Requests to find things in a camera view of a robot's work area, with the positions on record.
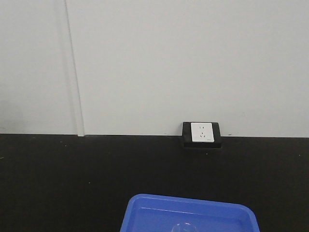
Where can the white wall power socket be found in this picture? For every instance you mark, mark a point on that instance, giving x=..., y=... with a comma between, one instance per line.
x=202, y=132

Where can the black socket mounting box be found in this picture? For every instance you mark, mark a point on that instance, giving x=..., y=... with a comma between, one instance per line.
x=187, y=137

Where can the clear glass beaker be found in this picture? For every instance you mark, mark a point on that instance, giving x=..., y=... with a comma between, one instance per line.
x=184, y=227

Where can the blue plastic tray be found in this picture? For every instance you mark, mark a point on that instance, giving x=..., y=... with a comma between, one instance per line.
x=155, y=213

